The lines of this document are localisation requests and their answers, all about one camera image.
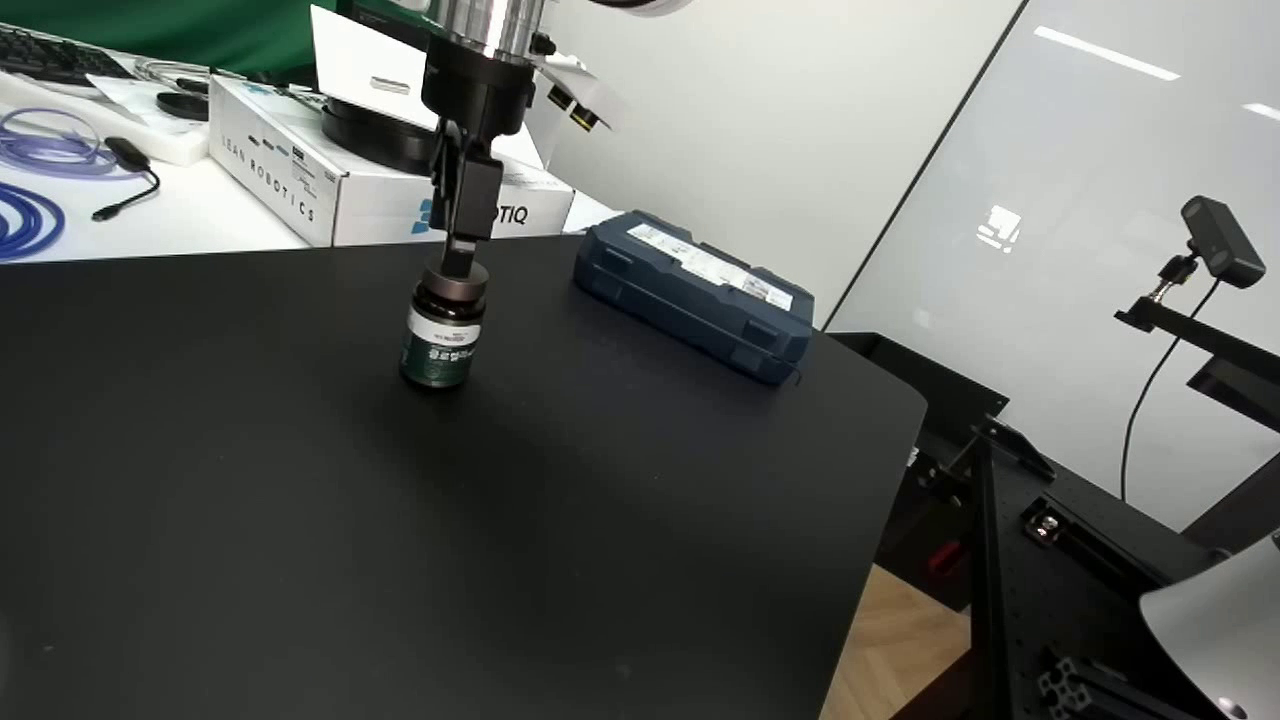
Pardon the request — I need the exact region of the black computer mouse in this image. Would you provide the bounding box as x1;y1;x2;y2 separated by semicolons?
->
150;82;210;123

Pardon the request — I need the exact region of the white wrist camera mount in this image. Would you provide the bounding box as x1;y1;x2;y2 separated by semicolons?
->
528;30;619;138

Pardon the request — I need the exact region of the green fabric backdrop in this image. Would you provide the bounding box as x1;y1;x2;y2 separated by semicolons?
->
0;0;442;82

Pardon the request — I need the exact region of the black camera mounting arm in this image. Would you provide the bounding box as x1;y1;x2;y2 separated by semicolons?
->
1112;292;1280;430

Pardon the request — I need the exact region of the black camera on mount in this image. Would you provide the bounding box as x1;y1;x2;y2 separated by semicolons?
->
1175;193;1267;292

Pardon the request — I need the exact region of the black adapter with cable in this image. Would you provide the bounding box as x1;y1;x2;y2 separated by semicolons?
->
87;130;169;222

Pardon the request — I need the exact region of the black round device in box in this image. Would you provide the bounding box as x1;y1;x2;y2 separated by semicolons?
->
321;96;449;174

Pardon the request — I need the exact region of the black aluminium frame stand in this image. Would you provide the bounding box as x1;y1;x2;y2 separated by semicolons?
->
833;326;1280;720

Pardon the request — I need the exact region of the light blue coiled cable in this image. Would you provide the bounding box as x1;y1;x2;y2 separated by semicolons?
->
0;103;129;182

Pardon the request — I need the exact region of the black computer keyboard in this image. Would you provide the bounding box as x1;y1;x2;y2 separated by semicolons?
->
0;22;135;91

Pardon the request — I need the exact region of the green bottle with brown cap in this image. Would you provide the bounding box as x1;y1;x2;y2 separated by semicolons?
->
394;259;491;394

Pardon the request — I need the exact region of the black camera cable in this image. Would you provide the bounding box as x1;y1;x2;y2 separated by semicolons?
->
1116;250;1223;503

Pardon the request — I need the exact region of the dark blue coiled cable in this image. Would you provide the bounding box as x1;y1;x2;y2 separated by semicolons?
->
0;178;68;262

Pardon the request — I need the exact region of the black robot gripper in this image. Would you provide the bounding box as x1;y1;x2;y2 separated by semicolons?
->
419;45;541;286

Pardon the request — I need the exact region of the white Robotiq cardboard box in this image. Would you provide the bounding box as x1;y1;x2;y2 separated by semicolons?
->
205;0;579;250

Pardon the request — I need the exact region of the blue plastic tool case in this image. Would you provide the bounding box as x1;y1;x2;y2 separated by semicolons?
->
571;208;818;390

